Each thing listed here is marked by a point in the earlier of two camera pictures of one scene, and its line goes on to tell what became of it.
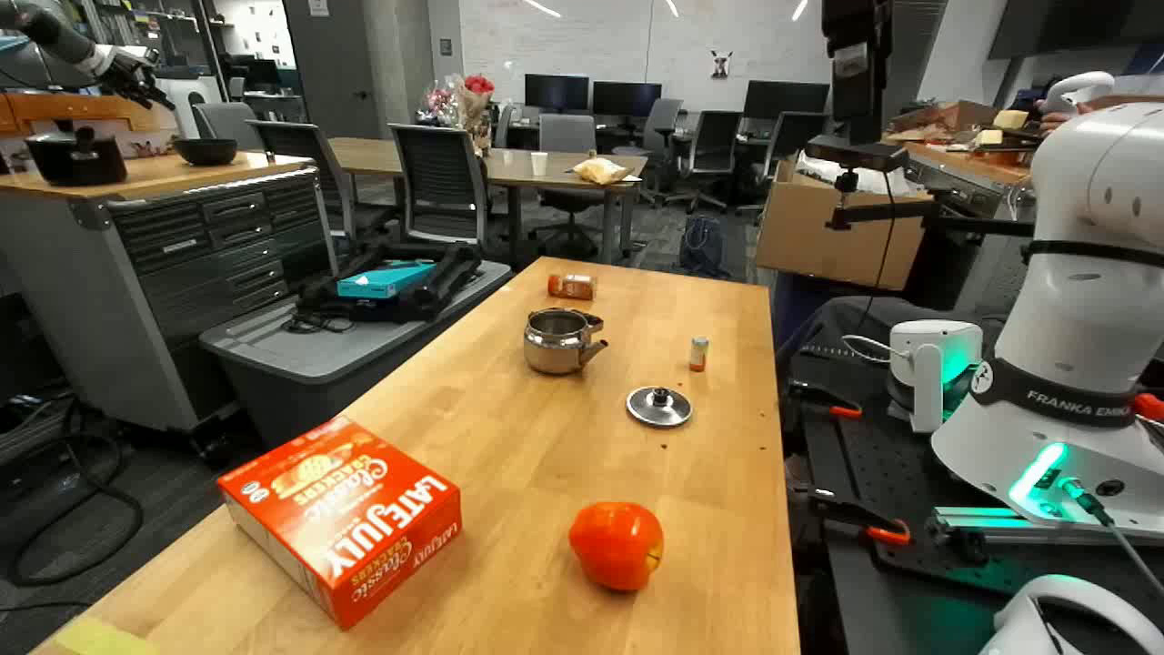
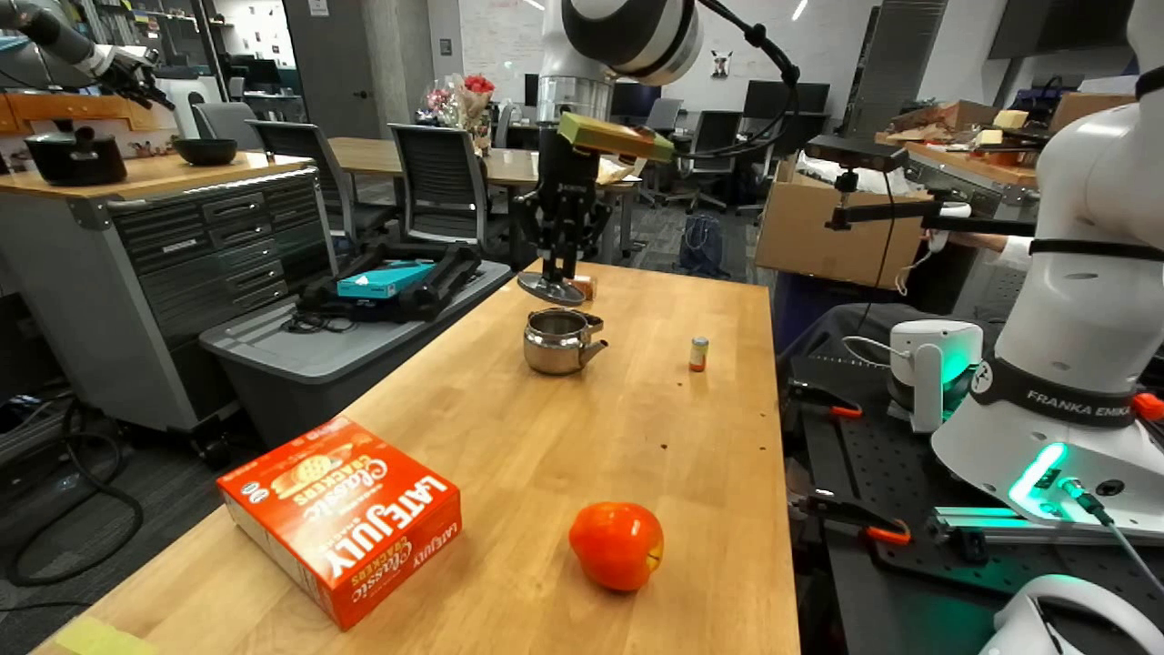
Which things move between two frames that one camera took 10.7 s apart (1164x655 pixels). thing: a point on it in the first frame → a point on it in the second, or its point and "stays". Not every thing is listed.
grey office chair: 445,182 stays
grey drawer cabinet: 112,287 stays
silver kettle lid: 661,407 → 560,293
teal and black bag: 396,287 stays
